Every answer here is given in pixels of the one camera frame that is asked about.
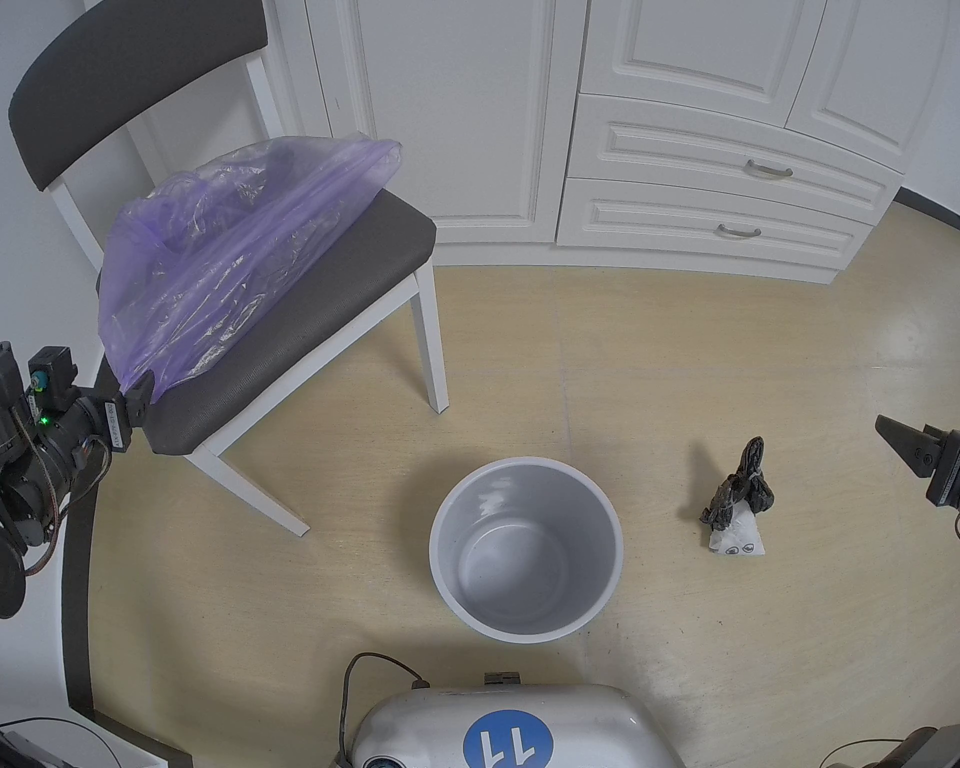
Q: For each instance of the white trash bin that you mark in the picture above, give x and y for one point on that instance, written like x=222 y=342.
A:
x=525 y=555

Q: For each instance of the purple plastic bag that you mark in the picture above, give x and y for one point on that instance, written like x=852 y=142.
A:
x=225 y=255

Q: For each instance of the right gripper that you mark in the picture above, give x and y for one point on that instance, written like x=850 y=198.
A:
x=949 y=469

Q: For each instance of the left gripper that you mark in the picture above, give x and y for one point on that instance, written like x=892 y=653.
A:
x=86 y=431

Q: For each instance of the white chair grey seat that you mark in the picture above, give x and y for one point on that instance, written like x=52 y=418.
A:
x=300 y=300

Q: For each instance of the crumpled black plastic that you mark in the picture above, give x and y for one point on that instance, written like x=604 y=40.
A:
x=750 y=487

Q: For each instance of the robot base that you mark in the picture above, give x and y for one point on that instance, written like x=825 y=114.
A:
x=450 y=720

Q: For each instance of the white wardrobe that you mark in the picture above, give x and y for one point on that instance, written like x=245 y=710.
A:
x=465 y=112

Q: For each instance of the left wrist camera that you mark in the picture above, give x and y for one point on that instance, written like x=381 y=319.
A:
x=52 y=371

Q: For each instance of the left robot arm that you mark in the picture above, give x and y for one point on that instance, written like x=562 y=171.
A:
x=15 y=510

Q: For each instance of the white printed wrapper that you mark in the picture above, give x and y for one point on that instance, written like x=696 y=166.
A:
x=739 y=541

